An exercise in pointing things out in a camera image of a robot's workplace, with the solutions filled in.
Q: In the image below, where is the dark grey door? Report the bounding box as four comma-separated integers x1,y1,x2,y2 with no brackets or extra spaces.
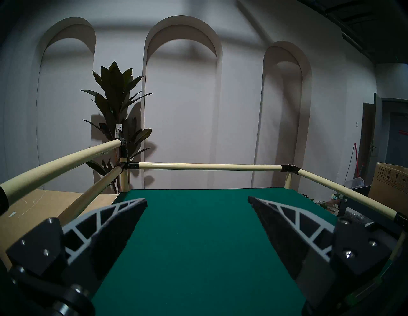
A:
359,93,408,185

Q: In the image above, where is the brown cardboard storage box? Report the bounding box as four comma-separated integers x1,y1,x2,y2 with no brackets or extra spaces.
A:
369,162,408,217

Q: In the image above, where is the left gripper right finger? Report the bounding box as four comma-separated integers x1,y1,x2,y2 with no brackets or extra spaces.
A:
249,197,392,308

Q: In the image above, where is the red handled broom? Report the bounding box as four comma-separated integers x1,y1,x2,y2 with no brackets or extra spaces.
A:
346,142,367,179

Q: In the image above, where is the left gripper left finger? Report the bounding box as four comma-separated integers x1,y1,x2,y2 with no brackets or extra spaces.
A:
6,197,148,295

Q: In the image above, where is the green topped work table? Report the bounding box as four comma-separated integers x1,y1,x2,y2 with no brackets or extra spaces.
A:
0,139,408,316

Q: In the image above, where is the tall dark green plant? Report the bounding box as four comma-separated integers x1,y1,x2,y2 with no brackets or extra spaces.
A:
80,61,153,194

